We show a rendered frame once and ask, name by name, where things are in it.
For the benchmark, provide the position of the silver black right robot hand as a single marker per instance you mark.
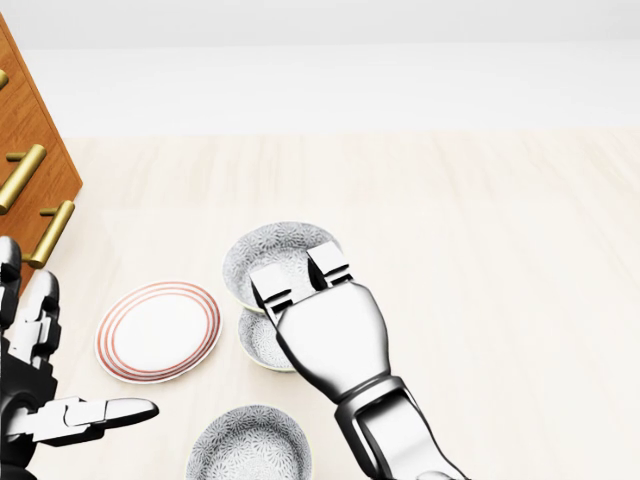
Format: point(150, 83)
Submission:
point(340, 330)

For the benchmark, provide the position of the grey patterned bowl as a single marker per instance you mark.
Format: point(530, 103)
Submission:
point(260, 337)
point(270, 245)
point(250, 445)

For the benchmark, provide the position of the wooden cabinet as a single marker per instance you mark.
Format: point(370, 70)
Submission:
point(74, 186)

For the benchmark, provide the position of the wooden cabinet drawer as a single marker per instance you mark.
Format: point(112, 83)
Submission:
point(20, 235)
point(10, 50)
point(30, 125)

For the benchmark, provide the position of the white plate with red rings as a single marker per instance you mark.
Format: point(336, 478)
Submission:
point(157, 332)

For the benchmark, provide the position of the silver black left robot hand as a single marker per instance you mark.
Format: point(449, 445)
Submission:
point(20, 370)

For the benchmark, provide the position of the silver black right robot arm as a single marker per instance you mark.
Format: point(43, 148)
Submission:
point(395, 430)

